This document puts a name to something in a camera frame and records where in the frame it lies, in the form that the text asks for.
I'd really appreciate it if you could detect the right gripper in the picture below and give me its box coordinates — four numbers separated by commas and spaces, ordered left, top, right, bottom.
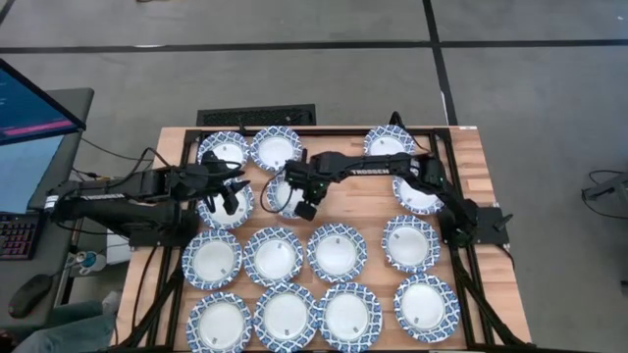
285, 159, 325, 222

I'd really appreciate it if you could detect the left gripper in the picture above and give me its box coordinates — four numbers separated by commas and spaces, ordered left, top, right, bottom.
180, 149, 251, 217

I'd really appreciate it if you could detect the blue patterned paper bowl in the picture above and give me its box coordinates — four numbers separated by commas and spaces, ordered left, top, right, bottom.
195, 129, 251, 171
318, 281, 384, 353
381, 214, 442, 275
248, 126, 305, 174
391, 175, 445, 216
195, 178, 256, 231
306, 223, 368, 284
265, 174, 309, 221
251, 282, 321, 353
392, 273, 462, 344
184, 291, 253, 353
362, 124, 418, 158
242, 226, 305, 288
181, 228, 244, 291

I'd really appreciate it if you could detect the black floor vent grille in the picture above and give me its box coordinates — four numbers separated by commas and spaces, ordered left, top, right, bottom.
196, 103, 317, 127

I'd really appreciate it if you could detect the blue and white cup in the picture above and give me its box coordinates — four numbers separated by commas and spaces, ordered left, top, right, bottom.
78, 249, 108, 276

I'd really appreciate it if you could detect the grey computer desk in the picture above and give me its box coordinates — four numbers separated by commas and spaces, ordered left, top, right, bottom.
0, 86, 95, 329

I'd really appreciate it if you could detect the person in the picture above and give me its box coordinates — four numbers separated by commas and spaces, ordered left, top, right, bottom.
12, 291, 122, 353

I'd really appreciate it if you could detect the small blue computer screen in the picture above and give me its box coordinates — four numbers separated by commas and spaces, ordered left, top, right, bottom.
0, 134, 66, 216

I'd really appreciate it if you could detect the backlit black keyboard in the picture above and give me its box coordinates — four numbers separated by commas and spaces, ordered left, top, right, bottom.
0, 213, 40, 261

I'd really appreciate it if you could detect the large tilted computer monitor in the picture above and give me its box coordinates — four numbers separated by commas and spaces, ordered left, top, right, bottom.
0, 57, 87, 147

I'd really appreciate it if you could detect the black computer mouse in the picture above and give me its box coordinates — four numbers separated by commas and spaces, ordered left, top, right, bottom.
7, 273, 54, 320

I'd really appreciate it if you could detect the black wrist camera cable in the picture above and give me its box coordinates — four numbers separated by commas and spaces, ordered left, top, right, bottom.
258, 170, 291, 216

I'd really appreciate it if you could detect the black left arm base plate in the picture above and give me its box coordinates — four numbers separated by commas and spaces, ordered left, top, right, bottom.
128, 210, 200, 249

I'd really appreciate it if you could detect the black cable loop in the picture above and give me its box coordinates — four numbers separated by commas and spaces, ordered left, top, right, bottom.
389, 111, 424, 154

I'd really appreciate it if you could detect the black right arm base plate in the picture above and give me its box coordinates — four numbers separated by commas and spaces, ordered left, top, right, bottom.
441, 206, 511, 246

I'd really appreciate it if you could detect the grey floor stand with cables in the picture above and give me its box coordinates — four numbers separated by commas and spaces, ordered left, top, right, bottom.
581, 169, 628, 220

